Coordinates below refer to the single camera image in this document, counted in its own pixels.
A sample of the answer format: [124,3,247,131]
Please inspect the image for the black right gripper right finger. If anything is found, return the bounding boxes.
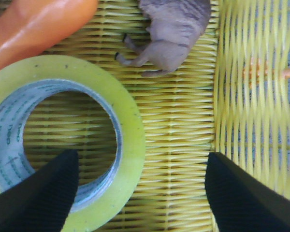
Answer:
[205,152,290,232]

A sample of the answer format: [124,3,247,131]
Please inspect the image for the orange toy carrot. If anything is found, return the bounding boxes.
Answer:
[0,0,98,70]

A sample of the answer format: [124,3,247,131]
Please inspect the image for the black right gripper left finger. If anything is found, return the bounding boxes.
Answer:
[0,149,79,232]

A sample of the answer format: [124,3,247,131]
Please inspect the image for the yellow packing tape roll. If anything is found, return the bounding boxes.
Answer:
[0,55,145,232]

